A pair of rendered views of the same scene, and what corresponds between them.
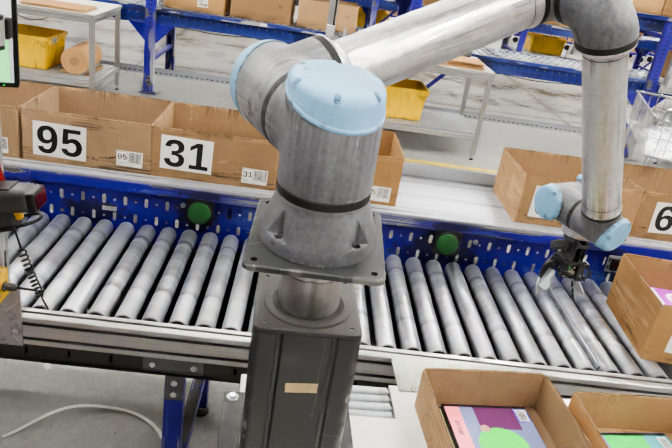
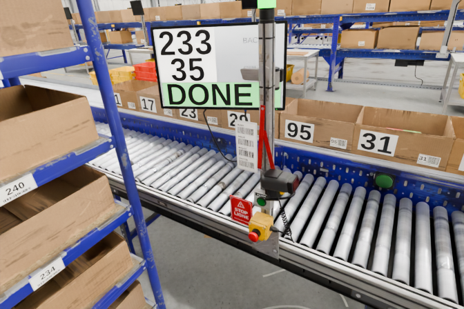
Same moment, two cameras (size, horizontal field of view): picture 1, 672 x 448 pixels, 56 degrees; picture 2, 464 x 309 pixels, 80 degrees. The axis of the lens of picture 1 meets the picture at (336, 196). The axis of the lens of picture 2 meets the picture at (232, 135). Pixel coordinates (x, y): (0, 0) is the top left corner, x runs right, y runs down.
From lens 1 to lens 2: 58 cm
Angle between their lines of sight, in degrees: 34
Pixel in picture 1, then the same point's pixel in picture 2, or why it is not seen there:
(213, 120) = (391, 117)
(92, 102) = (315, 107)
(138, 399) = not seen: hidden behind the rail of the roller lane
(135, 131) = (343, 127)
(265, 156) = (440, 147)
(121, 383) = not seen: hidden behind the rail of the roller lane
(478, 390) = not seen: outside the picture
